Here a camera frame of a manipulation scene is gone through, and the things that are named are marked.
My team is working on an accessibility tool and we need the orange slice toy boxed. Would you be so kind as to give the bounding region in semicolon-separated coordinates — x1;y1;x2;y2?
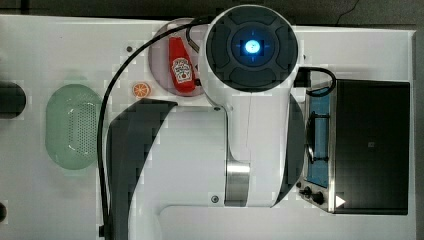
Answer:
132;82;151;99

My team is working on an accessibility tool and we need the red ketchup bottle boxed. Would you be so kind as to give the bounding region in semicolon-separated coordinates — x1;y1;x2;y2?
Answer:
168;36;196;93

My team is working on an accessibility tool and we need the black toaster oven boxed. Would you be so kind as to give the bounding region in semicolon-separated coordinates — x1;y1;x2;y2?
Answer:
296;80;410;215

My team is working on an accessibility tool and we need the grey round plate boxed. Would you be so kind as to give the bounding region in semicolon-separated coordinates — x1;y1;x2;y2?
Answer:
148;25;207;97

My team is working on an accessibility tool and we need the black round object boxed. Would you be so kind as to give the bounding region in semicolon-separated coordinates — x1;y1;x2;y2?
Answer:
0;81;26;119

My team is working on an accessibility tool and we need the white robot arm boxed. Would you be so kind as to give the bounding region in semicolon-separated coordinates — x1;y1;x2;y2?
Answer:
106;5;304;240

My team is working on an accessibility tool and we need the green perforated colander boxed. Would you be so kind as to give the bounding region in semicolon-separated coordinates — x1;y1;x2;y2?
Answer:
45;84;101;170

